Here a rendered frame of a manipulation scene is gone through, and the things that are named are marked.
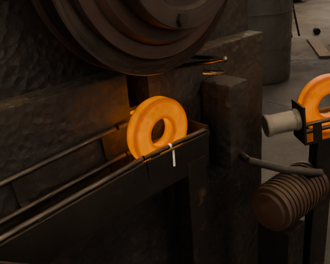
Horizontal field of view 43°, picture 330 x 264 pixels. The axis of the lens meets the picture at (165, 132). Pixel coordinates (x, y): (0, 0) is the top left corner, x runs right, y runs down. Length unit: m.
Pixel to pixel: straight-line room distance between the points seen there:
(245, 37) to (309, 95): 0.24
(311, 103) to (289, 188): 0.23
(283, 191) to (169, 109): 0.37
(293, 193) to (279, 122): 0.19
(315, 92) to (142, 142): 0.48
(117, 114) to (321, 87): 0.53
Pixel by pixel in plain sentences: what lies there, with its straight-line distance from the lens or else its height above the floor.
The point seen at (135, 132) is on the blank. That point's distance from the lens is 0.89.
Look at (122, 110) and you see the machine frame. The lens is 0.95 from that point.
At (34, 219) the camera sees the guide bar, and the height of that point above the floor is 0.69.
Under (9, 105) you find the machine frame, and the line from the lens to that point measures 0.83.
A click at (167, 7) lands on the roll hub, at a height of 1.02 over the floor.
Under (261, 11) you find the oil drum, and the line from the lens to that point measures 3.53.
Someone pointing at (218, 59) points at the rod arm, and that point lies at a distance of 0.88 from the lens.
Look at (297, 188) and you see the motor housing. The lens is 1.15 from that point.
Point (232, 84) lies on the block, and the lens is 1.05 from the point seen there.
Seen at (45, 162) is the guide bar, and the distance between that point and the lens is 0.86.
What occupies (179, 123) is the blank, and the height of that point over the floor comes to 0.74.
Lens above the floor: 1.11
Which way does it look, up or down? 23 degrees down
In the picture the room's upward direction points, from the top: 5 degrees counter-clockwise
